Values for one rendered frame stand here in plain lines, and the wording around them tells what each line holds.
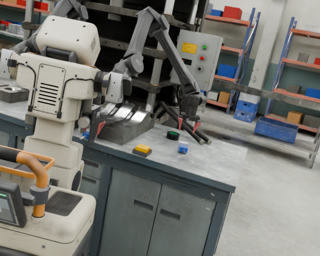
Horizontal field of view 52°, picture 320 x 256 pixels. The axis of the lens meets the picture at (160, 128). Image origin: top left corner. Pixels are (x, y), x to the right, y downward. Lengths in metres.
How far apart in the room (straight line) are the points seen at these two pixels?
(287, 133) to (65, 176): 4.27
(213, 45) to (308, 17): 5.87
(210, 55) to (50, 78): 1.44
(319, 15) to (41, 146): 7.36
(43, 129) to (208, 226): 0.94
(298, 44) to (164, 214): 6.75
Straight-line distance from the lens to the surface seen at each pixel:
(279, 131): 5.30
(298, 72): 8.14
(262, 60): 7.94
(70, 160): 1.38
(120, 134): 1.77
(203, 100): 1.84
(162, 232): 1.87
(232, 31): 8.44
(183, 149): 1.81
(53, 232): 1.06
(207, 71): 2.47
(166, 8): 2.43
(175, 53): 1.74
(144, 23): 1.60
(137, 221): 1.89
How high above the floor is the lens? 1.39
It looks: 15 degrees down
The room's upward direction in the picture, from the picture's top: 11 degrees clockwise
